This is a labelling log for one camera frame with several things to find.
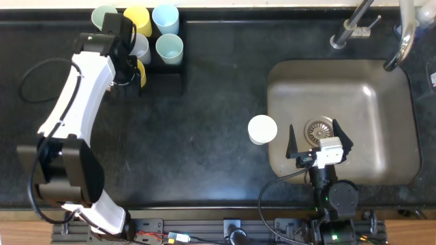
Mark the grey cup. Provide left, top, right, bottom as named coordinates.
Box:
left=131, top=33, right=152, bottom=65

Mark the pale teal cup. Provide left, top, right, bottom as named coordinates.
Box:
left=155, top=33, right=185, bottom=66

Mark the green cup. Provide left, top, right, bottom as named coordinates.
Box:
left=91, top=5, right=119, bottom=31

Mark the black tray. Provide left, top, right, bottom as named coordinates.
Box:
left=91, top=6, right=187, bottom=96

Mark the mounting rail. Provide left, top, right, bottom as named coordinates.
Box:
left=50, top=217, right=389, bottom=245

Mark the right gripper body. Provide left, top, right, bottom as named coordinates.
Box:
left=286, top=151, right=321, bottom=169

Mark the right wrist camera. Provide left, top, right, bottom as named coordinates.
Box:
left=311, top=136, right=345, bottom=169

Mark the white cup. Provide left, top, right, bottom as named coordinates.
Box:
left=247, top=114, right=279, bottom=146

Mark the steel tap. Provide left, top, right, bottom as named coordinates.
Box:
left=329, top=0, right=420, bottom=72

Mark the steel sink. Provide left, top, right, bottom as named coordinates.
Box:
left=266, top=59, right=423, bottom=186

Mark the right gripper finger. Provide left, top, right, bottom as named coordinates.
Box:
left=285, top=124, right=300, bottom=160
left=332, top=118, right=354, bottom=163

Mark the blue cup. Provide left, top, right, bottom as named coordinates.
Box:
left=151, top=3, right=181, bottom=35

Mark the yellow cup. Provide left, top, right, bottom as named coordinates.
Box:
left=123, top=5, right=153, bottom=37
left=137, top=59, right=148, bottom=88

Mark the blue soap bottle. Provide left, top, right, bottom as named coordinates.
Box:
left=394, top=0, right=436, bottom=38

